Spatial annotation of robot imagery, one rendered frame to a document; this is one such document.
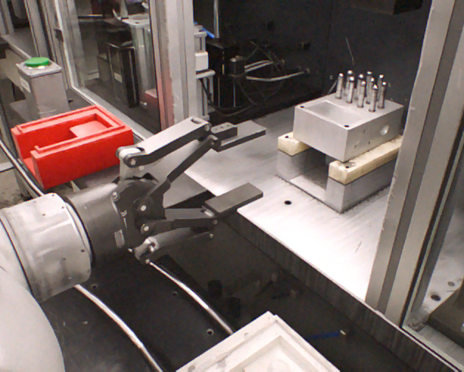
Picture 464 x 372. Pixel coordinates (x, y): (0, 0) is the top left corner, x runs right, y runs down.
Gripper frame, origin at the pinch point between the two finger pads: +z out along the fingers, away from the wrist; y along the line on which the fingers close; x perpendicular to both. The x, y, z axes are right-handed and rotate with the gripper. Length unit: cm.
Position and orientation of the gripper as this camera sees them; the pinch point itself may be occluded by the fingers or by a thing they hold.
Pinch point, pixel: (240, 166)
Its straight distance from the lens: 53.1
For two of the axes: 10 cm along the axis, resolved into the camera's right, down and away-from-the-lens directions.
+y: 0.0, -8.4, -5.5
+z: 7.8, -3.4, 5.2
